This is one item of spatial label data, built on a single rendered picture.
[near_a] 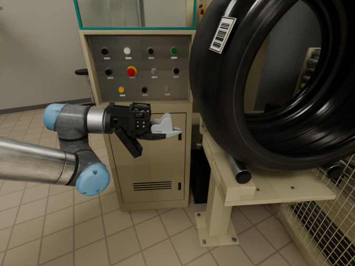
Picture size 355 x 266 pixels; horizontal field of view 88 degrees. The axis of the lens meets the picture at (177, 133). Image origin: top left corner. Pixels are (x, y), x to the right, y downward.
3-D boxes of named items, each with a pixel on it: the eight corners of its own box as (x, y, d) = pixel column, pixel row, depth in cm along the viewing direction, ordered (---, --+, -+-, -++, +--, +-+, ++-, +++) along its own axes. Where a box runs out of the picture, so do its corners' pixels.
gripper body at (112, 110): (151, 113, 47) (103, 109, 46) (149, 142, 51) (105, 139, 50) (152, 103, 54) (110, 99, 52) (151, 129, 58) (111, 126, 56)
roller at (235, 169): (221, 124, 83) (212, 130, 84) (215, 117, 81) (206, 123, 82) (254, 178, 52) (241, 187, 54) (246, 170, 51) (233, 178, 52)
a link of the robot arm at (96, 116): (88, 138, 49) (97, 124, 56) (106, 139, 50) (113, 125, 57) (85, 112, 46) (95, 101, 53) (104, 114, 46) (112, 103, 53)
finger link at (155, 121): (184, 116, 53) (151, 114, 51) (181, 134, 55) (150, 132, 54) (183, 112, 55) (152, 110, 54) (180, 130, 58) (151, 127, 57)
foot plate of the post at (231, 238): (194, 212, 146) (194, 210, 144) (227, 210, 147) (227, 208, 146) (200, 247, 122) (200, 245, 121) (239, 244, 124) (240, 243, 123)
